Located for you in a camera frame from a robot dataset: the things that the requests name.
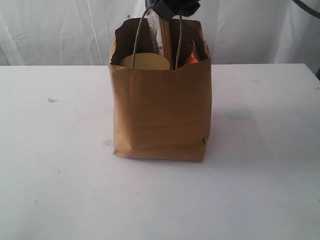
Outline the brown paper bag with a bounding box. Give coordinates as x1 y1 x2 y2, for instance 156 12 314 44
108 18 212 162

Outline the spaghetti package dark blue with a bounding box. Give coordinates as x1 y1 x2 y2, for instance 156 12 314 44
146 9 173 69

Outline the brown stand-up pouch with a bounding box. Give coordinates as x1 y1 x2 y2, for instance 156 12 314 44
184 39 208 65

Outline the clear jar with gold lid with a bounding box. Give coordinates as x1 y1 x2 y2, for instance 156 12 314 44
134 52 171 70

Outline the clear tape piece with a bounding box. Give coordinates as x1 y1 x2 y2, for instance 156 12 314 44
102 139 113 147

